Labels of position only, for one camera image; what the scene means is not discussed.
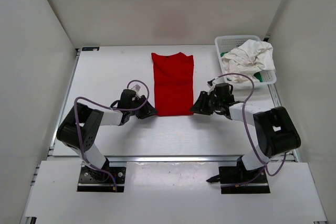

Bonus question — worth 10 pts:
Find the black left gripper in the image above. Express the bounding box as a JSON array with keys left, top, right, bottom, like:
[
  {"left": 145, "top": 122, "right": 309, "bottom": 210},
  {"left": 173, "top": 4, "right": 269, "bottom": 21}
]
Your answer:
[{"left": 128, "top": 94, "right": 159, "bottom": 120}]

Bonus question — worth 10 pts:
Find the white crumpled t-shirt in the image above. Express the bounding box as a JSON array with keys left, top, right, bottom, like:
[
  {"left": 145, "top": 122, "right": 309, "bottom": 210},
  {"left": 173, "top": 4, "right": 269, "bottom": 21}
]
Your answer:
[{"left": 221, "top": 39, "right": 275, "bottom": 83}]

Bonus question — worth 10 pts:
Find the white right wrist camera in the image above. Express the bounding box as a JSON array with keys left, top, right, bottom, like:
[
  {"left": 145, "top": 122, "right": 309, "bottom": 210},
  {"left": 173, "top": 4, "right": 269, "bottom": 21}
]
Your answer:
[{"left": 207, "top": 78, "right": 216, "bottom": 88}]

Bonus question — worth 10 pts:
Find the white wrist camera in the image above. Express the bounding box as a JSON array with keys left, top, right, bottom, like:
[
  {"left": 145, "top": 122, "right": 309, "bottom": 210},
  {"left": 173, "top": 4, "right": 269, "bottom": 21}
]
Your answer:
[
  {"left": 131, "top": 84, "right": 141, "bottom": 98},
  {"left": 207, "top": 78, "right": 216, "bottom": 88}
]

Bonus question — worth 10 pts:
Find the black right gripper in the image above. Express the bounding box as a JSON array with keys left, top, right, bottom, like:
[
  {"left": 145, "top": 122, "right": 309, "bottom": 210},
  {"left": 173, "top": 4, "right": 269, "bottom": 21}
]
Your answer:
[{"left": 191, "top": 91, "right": 223, "bottom": 115}]

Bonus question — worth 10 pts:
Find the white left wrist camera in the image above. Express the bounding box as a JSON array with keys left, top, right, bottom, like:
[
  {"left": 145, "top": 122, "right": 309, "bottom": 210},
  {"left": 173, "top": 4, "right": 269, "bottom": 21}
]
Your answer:
[{"left": 131, "top": 84, "right": 141, "bottom": 98}]

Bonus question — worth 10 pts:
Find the red t-shirt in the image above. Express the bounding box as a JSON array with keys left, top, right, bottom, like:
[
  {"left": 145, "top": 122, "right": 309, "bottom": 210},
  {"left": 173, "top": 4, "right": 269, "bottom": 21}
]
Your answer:
[{"left": 151, "top": 52, "right": 194, "bottom": 116}]

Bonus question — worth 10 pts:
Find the white plastic basket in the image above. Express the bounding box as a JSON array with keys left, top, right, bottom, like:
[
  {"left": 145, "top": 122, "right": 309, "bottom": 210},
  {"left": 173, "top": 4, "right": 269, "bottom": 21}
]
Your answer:
[{"left": 215, "top": 35, "right": 277, "bottom": 88}]

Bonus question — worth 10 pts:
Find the green t-shirt in basket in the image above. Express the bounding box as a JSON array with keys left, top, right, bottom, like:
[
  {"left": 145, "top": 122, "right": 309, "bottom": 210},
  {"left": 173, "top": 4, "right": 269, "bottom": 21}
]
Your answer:
[{"left": 254, "top": 72, "right": 263, "bottom": 82}]

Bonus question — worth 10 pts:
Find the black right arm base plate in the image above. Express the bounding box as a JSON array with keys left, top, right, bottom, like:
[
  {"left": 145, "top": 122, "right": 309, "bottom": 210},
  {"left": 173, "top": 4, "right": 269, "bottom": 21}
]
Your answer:
[{"left": 206, "top": 166, "right": 270, "bottom": 194}]

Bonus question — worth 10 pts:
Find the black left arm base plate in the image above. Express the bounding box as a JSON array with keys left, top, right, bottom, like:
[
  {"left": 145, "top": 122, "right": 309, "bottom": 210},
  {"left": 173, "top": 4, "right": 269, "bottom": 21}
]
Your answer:
[{"left": 77, "top": 164, "right": 127, "bottom": 193}]

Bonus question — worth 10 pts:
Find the aluminium table edge rail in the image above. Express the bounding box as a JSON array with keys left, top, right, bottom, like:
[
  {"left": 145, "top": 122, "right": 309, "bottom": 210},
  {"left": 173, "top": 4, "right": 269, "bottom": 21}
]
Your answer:
[{"left": 47, "top": 154, "right": 296, "bottom": 163}]

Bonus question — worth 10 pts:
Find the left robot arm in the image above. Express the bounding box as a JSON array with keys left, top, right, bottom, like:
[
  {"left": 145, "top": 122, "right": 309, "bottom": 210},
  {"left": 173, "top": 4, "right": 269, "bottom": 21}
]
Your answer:
[{"left": 56, "top": 89, "right": 157, "bottom": 182}]

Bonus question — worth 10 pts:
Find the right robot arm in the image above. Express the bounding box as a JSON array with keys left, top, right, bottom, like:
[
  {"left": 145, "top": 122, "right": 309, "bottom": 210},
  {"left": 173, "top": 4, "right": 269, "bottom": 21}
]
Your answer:
[{"left": 190, "top": 83, "right": 301, "bottom": 182}]

